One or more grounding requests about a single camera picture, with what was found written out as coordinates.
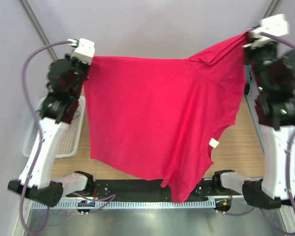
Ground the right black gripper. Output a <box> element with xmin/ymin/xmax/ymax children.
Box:
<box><xmin>241</xmin><ymin>32</ymin><xmax>278</xmax><ymax>92</ymax></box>

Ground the red t shirt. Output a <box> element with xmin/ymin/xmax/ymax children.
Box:
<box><xmin>84</xmin><ymin>34</ymin><xmax>246</xmax><ymax>203</ymax></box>

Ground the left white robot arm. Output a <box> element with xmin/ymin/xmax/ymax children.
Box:
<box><xmin>8</xmin><ymin>54</ymin><xmax>94</xmax><ymax>207</ymax></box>

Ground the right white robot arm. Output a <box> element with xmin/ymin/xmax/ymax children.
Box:
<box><xmin>211</xmin><ymin>42</ymin><xmax>295</xmax><ymax>209</ymax></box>

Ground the folded black t shirt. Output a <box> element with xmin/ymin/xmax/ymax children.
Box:
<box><xmin>244</xmin><ymin>84</ymin><xmax>250</xmax><ymax>95</ymax></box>

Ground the white perforated plastic basket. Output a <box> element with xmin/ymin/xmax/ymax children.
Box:
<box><xmin>22</xmin><ymin>96</ymin><xmax>86</xmax><ymax>158</ymax></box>

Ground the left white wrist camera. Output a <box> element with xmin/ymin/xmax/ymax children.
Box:
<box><xmin>68</xmin><ymin>38</ymin><xmax>95</xmax><ymax>65</ymax></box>

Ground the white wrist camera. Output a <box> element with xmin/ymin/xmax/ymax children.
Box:
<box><xmin>68</xmin><ymin>38</ymin><xmax>95</xmax><ymax>65</ymax></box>
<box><xmin>242</xmin><ymin>14</ymin><xmax>290</xmax><ymax>49</ymax></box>

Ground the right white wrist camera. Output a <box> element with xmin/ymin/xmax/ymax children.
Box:
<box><xmin>242</xmin><ymin>14</ymin><xmax>290</xmax><ymax>49</ymax></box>

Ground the right aluminium frame post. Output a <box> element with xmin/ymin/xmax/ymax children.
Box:
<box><xmin>262</xmin><ymin>0</ymin><xmax>282</xmax><ymax>18</ymax></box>

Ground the aluminium frame post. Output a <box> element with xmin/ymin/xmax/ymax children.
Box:
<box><xmin>19</xmin><ymin>0</ymin><xmax>57</xmax><ymax>61</ymax></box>
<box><xmin>262</xmin><ymin>0</ymin><xmax>282</xmax><ymax>18</ymax></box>

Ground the left aluminium frame post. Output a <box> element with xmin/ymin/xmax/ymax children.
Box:
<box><xmin>19</xmin><ymin>0</ymin><xmax>57</xmax><ymax>61</ymax></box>

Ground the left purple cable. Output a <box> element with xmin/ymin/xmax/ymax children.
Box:
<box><xmin>19</xmin><ymin>40</ymin><xmax>116</xmax><ymax>234</ymax></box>

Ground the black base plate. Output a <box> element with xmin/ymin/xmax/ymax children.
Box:
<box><xmin>77</xmin><ymin>179</ymin><xmax>238</xmax><ymax>203</ymax></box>

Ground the white slotted cable duct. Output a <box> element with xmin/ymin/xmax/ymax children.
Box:
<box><xmin>43</xmin><ymin>200</ymin><xmax>216</xmax><ymax>209</ymax></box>

